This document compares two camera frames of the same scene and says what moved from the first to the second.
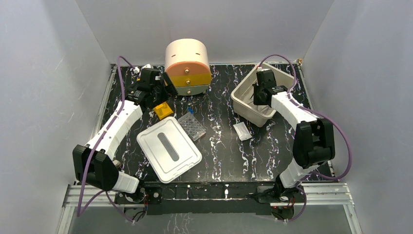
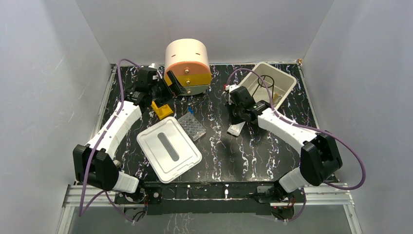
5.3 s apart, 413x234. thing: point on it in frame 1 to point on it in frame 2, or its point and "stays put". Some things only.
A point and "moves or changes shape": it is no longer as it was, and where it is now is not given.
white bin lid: x=169 y=149 stays put
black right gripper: x=255 y=101 to x=233 y=120
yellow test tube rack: x=163 y=110 stays put
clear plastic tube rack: x=192 y=126 stays put
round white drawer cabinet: x=187 y=64 stays put
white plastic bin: x=242 y=96 moves or changes shape
